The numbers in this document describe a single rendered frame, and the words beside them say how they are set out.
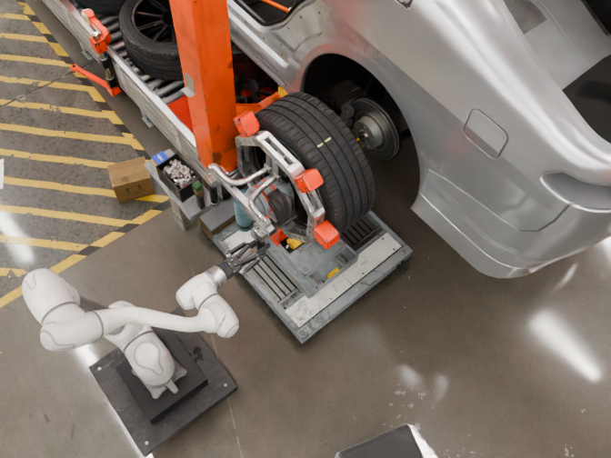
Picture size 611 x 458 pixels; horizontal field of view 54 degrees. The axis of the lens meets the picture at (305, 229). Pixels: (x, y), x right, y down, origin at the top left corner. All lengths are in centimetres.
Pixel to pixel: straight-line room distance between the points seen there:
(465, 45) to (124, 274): 224
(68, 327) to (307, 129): 117
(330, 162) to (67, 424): 185
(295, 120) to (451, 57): 70
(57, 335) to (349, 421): 161
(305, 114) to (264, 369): 139
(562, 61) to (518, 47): 128
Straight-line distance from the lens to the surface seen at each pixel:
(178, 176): 314
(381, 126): 285
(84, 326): 217
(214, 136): 288
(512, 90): 210
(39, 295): 222
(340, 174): 247
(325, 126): 250
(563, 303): 373
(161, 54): 379
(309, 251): 325
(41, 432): 337
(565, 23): 355
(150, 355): 263
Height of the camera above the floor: 311
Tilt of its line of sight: 60 degrees down
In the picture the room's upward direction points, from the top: 5 degrees clockwise
